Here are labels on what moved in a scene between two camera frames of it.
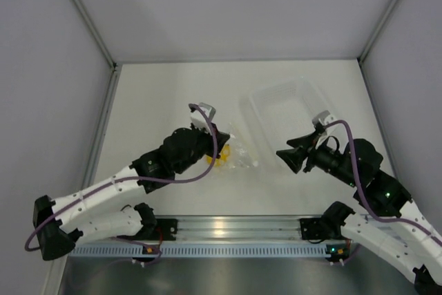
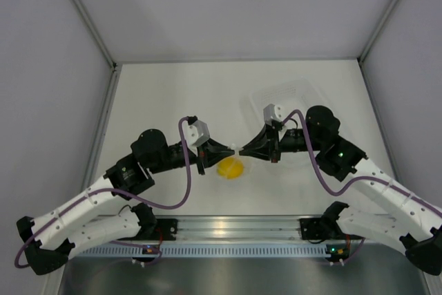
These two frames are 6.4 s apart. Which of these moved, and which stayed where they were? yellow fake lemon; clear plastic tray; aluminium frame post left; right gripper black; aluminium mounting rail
Moved: yellow fake lemon; right gripper black
Stayed: aluminium frame post left; clear plastic tray; aluminium mounting rail
